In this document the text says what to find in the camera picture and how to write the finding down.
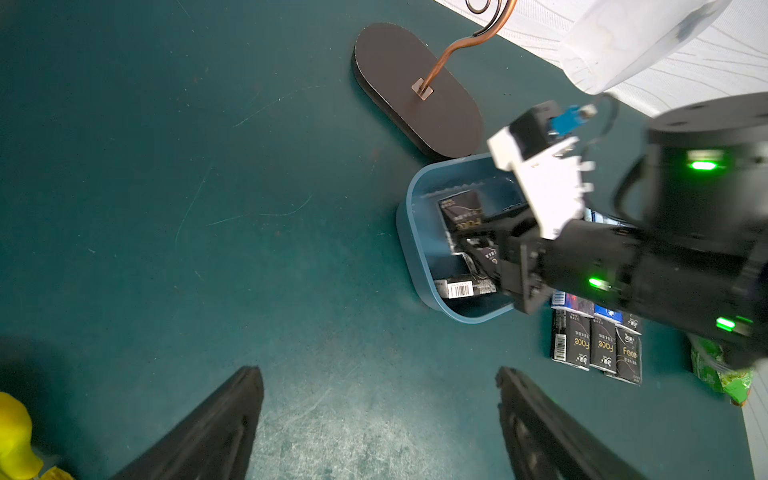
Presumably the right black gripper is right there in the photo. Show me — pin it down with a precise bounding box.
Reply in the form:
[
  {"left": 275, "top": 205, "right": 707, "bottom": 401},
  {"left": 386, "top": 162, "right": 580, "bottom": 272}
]
[{"left": 461, "top": 206, "right": 642, "bottom": 314}]

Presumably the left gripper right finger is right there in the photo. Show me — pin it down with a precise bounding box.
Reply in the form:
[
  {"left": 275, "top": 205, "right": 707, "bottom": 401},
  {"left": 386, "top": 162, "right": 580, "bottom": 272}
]
[{"left": 496, "top": 367, "right": 643, "bottom": 479}]

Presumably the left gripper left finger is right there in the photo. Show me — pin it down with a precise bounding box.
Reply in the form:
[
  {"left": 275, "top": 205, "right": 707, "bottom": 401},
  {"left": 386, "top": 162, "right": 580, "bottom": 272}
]
[{"left": 114, "top": 366, "right": 264, "bottom": 479}]

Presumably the dark blue tissue pack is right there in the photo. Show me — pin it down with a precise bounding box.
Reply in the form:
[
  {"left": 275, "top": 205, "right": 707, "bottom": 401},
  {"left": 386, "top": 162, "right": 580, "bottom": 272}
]
[{"left": 551, "top": 290, "right": 595, "bottom": 318}]

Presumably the blue pocket tissue pack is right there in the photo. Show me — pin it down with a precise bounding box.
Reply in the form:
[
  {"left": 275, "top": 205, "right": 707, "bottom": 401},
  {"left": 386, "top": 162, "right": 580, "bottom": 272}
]
[{"left": 594, "top": 304, "right": 623, "bottom": 325}]

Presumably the black Face tissue pack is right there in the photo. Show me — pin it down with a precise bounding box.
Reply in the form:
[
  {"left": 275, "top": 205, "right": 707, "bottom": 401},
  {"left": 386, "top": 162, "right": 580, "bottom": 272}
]
[
  {"left": 614, "top": 327, "right": 642, "bottom": 385},
  {"left": 550, "top": 309, "right": 591, "bottom": 371},
  {"left": 621, "top": 312, "right": 643, "bottom": 335},
  {"left": 590, "top": 317, "right": 616, "bottom": 375}
]

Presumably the teal plastic storage box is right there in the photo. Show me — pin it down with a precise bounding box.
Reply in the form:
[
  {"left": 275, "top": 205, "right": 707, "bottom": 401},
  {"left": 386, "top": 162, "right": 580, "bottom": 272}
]
[{"left": 395, "top": 153, "right": 523, "bottom": 325}]

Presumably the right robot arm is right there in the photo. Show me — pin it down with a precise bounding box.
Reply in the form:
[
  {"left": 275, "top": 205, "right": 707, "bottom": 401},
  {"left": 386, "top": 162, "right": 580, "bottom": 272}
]
[{"left": 452, "top": 92, "right": 767, "bottom": 369}]

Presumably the black Face pack in box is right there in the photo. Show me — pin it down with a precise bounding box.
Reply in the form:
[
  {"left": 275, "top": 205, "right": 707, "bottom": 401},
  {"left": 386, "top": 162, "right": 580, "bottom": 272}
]
[{"left": 438, "top": 190, "right": 486, "bottom": 235}]

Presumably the green snack bag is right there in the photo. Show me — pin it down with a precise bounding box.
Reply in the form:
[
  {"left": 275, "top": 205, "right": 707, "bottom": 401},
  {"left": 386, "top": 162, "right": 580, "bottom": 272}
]
[{"left": 688, "top": 334, "right": 754, "bottom": 407}]

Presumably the yellow banana toy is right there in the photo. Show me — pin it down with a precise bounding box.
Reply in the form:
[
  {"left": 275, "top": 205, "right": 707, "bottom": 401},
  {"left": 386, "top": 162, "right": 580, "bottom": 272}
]
[{"left": 1, "top": 392, "right": 74, "bottom": 480}]

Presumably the metal scroll cup stand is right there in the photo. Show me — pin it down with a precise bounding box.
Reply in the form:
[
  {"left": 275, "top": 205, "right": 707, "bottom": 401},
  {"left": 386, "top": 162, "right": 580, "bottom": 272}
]
[{"left": 351, "top": 1, "right": 516, "bottom": 160}]

